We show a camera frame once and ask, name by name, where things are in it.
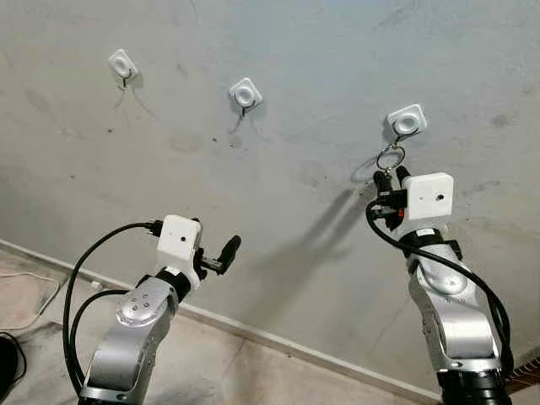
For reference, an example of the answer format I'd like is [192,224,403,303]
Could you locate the keys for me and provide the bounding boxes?
[375,139,408,175]

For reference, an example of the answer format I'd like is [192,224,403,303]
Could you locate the red brick tile strip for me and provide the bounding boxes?
[505,356,540,396]

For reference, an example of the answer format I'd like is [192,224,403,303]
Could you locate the black floor object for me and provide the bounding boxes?
[0,332,26,402]

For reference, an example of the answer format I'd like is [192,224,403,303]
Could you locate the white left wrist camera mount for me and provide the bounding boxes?
[156,214,203,273]

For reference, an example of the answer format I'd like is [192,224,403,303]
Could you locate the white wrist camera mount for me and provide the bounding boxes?
[402,172,456,239]
[156,214,203,273]

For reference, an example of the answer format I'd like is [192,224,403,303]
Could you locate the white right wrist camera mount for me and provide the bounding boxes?
[402,172,456,239]

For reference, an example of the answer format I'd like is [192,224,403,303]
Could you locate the white square adhesive wall hook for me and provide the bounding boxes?
[386,104,429,143]
[229,77,264,119]
[107,48,141,90]

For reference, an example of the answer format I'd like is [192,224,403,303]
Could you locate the left arm short black cable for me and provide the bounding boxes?
[69,289,129,393]

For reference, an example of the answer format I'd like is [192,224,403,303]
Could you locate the white floor cable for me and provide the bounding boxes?
[0,268,64,332]

